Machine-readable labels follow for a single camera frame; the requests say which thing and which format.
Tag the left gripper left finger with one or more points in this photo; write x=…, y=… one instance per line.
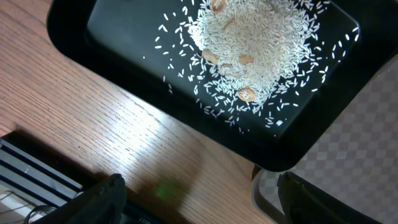
x=102, y=204

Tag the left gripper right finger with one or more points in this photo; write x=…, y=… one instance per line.
x=304, y=203

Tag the rice leftovers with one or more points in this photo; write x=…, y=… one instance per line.
x=248, y=64

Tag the black waste tray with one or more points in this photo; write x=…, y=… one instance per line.
x=107, y=37

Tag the brown serving tray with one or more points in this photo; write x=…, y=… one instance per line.
x=354, y=161

